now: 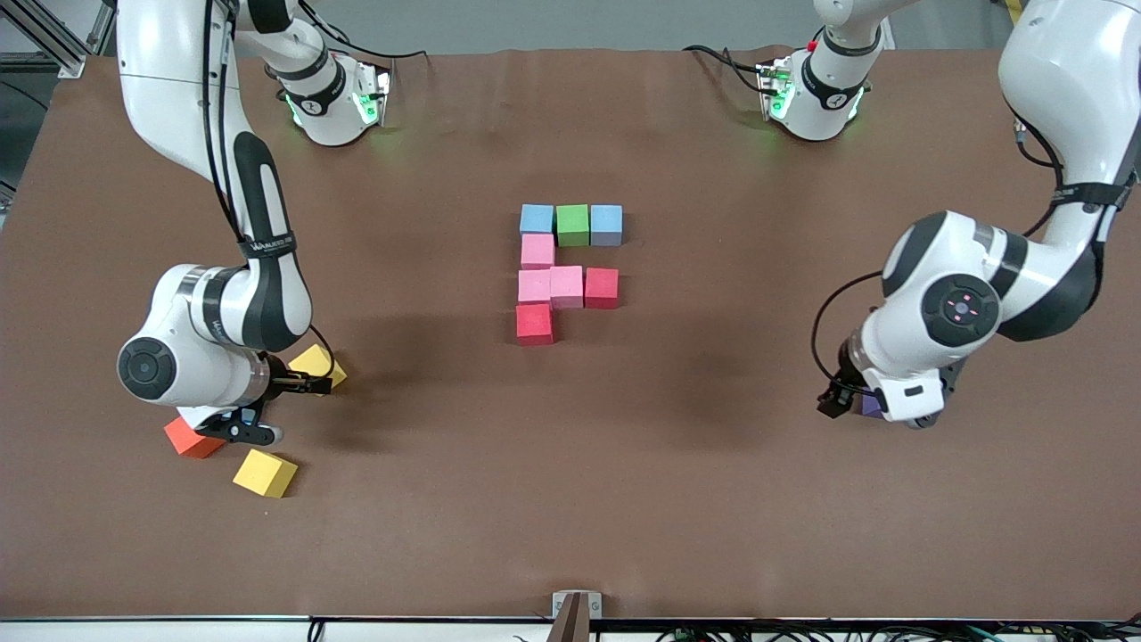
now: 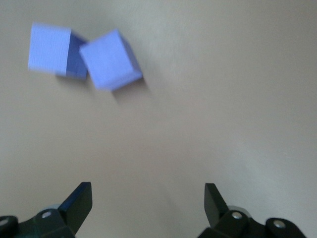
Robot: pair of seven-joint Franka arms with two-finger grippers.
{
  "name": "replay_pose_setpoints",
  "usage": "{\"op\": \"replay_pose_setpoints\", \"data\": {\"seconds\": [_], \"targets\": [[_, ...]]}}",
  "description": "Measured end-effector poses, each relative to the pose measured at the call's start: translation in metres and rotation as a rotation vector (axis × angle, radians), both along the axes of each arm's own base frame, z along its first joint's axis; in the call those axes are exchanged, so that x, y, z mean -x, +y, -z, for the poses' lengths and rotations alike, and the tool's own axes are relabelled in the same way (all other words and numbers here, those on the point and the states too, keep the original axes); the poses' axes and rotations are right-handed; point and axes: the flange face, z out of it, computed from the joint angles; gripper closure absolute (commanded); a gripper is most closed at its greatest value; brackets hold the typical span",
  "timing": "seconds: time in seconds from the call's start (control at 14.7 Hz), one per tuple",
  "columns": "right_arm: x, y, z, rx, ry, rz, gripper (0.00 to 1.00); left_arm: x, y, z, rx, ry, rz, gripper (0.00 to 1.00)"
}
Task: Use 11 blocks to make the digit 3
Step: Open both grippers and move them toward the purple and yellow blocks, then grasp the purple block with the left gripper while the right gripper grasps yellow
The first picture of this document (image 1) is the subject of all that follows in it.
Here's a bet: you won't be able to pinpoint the black left base cable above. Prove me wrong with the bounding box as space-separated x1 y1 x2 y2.
682 45 768 95

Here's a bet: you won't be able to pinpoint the orange foam cube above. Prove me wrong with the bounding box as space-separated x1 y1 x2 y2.
163 416 228 460

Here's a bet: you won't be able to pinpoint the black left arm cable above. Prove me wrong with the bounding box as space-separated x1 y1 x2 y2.
809 111 1071 400

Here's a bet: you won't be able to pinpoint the red foam cube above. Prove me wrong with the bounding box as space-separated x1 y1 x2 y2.
584 267 620 310
515 303 554 347

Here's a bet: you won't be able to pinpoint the brown table mat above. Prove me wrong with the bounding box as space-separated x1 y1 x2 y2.
0 45 1141 622

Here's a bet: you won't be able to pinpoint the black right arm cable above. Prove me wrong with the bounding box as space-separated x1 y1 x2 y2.
201 0 338 380

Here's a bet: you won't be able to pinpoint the green foam cube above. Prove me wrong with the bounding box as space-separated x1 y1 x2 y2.
555 204 591 249

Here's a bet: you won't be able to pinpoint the black right base cable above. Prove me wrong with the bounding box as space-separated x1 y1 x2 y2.
299 0 429 62

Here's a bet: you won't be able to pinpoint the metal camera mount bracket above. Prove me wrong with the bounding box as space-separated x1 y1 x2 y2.
552 590 603 642

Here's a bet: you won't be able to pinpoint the yellow foam cube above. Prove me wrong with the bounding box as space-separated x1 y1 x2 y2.
233 449 300 499
289 343 349 390

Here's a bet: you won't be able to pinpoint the tangled black cables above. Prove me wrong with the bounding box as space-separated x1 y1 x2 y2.
513 621 1141 642

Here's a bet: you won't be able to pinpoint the aluminium frame post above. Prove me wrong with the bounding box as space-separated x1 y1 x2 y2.
0 0 121 79

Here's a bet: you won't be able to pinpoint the black base cable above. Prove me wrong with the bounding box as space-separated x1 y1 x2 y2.
299 0 429 62
682 45 768 95

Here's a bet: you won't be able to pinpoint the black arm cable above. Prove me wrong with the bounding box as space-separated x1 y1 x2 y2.
809 111 1071 400
201 0 338 380

